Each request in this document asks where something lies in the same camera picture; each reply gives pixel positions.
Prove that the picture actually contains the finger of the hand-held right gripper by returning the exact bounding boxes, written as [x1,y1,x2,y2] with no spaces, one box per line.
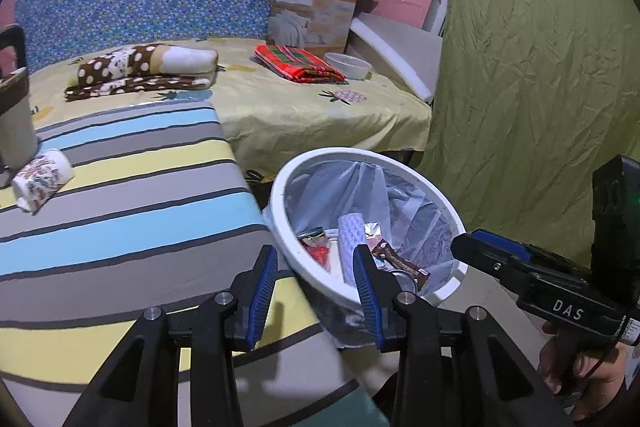
[472,229,533,262]
[450,232,523,282]

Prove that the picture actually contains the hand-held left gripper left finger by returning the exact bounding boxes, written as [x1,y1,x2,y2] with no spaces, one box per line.
[62,246,279,427]

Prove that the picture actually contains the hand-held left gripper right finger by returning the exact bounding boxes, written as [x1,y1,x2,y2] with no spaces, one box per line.
[351,244,573,427]

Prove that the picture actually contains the brown snack wrapper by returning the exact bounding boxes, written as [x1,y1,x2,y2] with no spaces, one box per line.
[370,238,432,290]

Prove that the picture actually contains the white foam fruit net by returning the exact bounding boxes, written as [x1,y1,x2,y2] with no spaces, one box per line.
[337,213,366,283]

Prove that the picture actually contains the white round trash bin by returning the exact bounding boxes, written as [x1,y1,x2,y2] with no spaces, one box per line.
[262,147,469,350]

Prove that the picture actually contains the person's right hand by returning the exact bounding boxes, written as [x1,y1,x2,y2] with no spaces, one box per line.
[537,329,630,423]

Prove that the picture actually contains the silver foil wrapper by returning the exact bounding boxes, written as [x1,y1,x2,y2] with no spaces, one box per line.
[362,222,382,250]

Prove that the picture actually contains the red plastic wrapper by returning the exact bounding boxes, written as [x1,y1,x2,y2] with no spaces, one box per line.
[299,229,333,268]

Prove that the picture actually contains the clear plastic bin liner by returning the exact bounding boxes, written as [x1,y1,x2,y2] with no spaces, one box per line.
[282,159,458,348]

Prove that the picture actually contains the yellow pineapple bed sheet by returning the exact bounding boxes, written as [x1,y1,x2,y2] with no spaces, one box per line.
[25,36,433,172]

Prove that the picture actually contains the green curtain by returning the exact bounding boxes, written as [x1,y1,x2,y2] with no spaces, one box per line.
[417,0,640,268]

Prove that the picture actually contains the white foam board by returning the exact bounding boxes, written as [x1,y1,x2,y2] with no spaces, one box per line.
[350,17,443,102]

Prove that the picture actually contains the white bowl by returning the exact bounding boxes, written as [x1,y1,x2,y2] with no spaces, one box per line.
[324,52,373,80]

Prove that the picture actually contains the red plaid cloth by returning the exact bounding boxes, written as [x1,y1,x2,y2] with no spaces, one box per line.
[252,44,347,84]

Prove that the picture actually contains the printed paper cup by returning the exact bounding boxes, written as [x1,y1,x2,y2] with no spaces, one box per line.
[11,148,76,214]

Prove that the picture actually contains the brown polka dot blanket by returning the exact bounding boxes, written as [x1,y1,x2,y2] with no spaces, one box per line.
[64,43,221,102]

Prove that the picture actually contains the cardboard bedding box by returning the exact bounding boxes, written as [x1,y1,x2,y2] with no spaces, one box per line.
[266,0,382,52]

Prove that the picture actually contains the beige mug with brown lid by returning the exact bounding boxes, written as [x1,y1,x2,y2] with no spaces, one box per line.
[0,67,40,172]

